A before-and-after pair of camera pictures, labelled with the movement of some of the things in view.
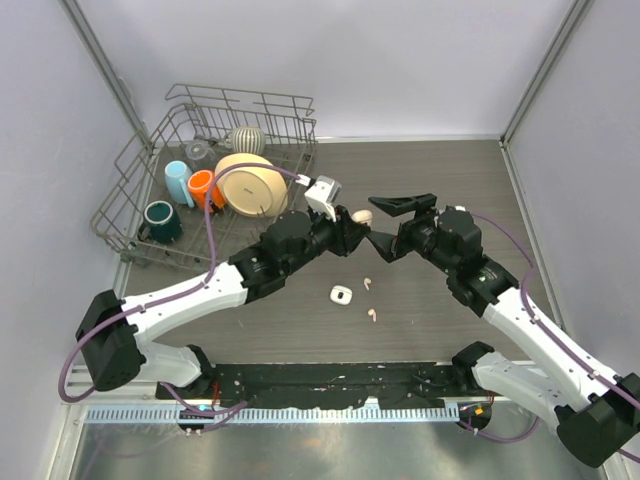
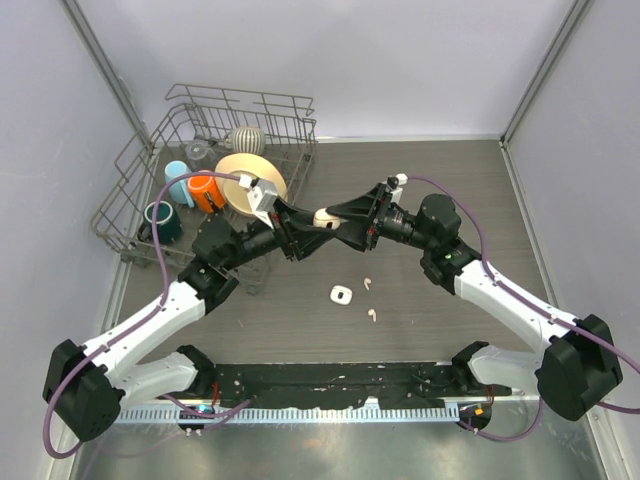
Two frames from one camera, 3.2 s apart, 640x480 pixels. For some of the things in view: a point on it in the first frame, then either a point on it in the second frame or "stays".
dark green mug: [161, 223] stays
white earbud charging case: [341, 294] stays
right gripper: [423, 204] to [355, 232]
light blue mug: [177, 176] stays
